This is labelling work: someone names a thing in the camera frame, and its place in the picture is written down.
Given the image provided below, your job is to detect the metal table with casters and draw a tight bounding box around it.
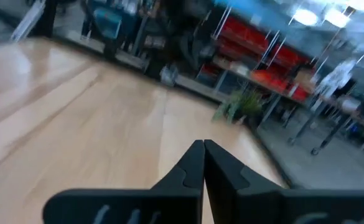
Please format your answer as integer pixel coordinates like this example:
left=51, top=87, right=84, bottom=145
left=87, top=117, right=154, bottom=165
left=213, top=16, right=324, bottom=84
left=287, top=93, right=364, bottom=156

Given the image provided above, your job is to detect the white humanoid robot figure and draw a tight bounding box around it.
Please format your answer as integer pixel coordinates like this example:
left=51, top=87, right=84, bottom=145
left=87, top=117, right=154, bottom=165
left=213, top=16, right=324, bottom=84
left=314, top=58, right=357, bottom=100

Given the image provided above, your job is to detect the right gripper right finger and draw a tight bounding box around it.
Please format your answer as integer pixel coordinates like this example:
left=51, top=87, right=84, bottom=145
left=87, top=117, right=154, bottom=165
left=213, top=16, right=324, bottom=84
left=203, top=139, right=364, bottom=224

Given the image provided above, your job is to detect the artificial succulent plant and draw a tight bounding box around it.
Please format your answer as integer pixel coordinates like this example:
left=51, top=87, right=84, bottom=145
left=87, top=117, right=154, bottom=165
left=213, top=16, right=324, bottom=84
left=212, top=88, right=265, bottom=126

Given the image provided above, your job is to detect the shelf with red bins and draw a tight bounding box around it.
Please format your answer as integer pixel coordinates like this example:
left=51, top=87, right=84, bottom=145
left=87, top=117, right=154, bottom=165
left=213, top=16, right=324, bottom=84
left=197, top=14, right=315, bottom=102

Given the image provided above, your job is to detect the teal chair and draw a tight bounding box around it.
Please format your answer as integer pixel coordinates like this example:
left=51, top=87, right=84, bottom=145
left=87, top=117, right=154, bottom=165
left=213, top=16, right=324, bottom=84
left=81, top=0, right=139, bottom=60

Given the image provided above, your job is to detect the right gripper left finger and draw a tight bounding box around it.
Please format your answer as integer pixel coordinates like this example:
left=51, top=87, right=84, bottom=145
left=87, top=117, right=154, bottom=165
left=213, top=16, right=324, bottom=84
left=43, top=139, right=205, bottom=224

